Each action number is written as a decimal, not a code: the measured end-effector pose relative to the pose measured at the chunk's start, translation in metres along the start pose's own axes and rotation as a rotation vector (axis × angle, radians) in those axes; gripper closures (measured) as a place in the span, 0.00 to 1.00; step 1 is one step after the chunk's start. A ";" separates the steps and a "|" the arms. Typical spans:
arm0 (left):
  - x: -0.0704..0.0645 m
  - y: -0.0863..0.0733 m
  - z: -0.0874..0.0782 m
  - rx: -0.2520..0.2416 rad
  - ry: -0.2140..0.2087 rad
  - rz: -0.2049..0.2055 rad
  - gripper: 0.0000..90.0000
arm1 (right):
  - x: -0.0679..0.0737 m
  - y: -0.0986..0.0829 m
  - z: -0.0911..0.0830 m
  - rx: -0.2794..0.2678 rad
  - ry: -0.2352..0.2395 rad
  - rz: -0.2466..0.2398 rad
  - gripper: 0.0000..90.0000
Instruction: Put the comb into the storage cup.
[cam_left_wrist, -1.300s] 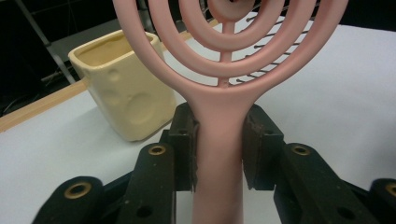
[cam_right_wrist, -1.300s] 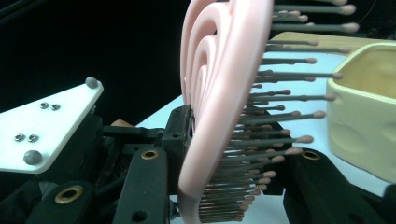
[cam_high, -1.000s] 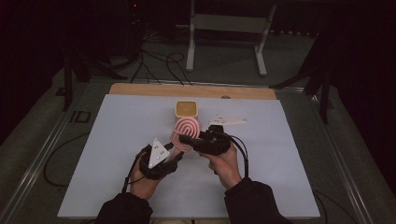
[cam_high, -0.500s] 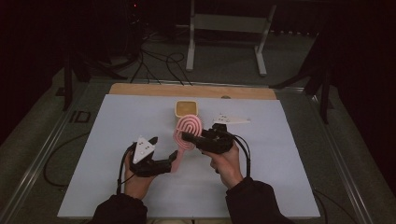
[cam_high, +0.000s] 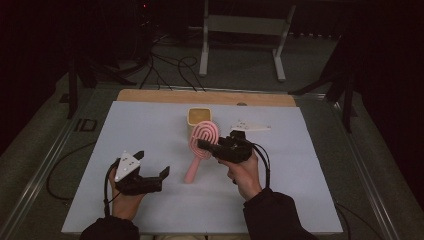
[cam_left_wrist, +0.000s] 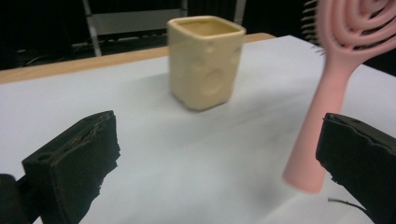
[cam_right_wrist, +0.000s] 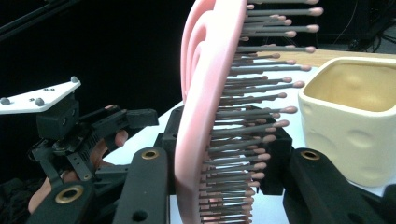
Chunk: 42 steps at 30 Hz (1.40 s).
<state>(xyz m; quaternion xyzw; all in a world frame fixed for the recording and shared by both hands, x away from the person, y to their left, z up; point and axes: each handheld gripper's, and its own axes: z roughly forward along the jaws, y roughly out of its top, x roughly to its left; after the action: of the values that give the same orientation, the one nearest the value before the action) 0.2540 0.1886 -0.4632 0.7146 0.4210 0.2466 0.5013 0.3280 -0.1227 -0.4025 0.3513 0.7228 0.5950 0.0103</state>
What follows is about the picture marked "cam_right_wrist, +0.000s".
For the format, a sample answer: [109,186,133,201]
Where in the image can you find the cream square ceramic cup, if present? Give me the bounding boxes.
[298,56,396,188]

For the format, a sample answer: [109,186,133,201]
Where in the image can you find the pink hairbrush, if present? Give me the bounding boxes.
[174,0,325,224]

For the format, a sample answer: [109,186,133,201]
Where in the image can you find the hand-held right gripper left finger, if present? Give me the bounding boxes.
[113,105,185,224]

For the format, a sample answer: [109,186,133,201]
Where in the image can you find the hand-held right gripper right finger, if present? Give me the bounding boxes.
[248,105,387,224]

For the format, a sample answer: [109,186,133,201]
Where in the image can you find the black floor cables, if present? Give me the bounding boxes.
[332,0,396,53]

